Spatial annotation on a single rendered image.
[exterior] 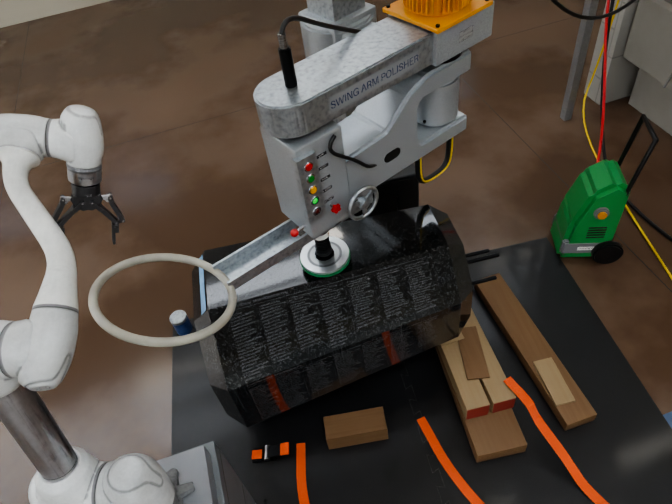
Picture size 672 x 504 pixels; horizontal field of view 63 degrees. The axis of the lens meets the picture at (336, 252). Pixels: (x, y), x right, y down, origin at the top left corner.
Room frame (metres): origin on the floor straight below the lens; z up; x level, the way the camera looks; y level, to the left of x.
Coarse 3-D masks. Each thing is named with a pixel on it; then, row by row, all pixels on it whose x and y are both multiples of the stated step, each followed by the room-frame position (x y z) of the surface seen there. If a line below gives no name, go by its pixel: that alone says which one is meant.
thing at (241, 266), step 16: (352, 208) 1.62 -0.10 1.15; (368, 208) 1.61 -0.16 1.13; (288, 224) 1.58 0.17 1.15; (336, 224) 1.56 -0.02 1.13; (256, 240) 1.51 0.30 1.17; (272, 240) 1.54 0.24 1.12; (288, 240) 1.52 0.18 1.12; (304, 240) 1.49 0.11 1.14; (240, 256) 1.46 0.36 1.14; (256, 256) 1.46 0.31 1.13; (272, 256) 1.41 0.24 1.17; (224, 272) 1.41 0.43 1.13; (240, 272) 1.39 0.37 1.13; (256, 272) 1.37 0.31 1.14
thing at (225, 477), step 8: (192, 448) 0.89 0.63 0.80; (208, 448) 0.88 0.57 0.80; (216, 448) 0.88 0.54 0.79; (216, 456) 0.84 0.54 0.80; (224, 456) 0.90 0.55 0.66; (216, 464) 0.82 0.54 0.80; (224, 464) 0.86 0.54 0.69; (216, 472) 0.79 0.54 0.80; (224, 472) 0.82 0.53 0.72; (232, 472) 0.88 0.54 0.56; (216, 480) 0.76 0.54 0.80; (224, 480) 0.78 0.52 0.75; (232, 480) 0.83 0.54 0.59; (240, 480) 0.90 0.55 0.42; (216, 488) 0.73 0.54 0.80; (224, 488) 0.74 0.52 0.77; (232, 488) 0.79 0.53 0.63; (240, 488) 0.85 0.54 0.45; (224, 496) 0.70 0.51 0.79; (232, 496) 0.75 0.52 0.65; (240, 496) 0.81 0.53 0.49; (248, 496) 0.87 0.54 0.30
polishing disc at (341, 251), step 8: (336, 240) 1.67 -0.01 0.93; (304, 248) 1.65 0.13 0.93; (312, 248) 1.64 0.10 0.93; (336, 248) 1.62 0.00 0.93; (344, 248) 1.61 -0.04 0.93; (304, 256) 1.60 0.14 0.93; (312, 256) 1.60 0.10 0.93; (336, 256) 1.57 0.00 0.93; (344, 256) 1.56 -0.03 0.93; (304, 264) 1.56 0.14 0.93; (312, 264) 1.55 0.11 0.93; (320, 264) 1.54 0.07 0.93; (328, 264) 1.54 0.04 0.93; (336, 264) 1.53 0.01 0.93; (344, 264) 1.52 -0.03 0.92; (312, 272) 1.51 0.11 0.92; (320, 272) 1.50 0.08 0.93; (328, 272) 1.49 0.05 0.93
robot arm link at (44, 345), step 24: (48, 312) 0.83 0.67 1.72; (72, 312) 0.85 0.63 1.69; (0, 336) 0.79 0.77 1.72; (24, 336) 0.78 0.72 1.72; (48, 336) 0.78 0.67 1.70; (72, 336) 0.80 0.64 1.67; (0, 360) 0.74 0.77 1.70; (24, 360) 0.73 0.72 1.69; (48, 360) 0.73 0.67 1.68; (24, 384) 0.70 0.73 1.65; (48, 384) 0.69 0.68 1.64
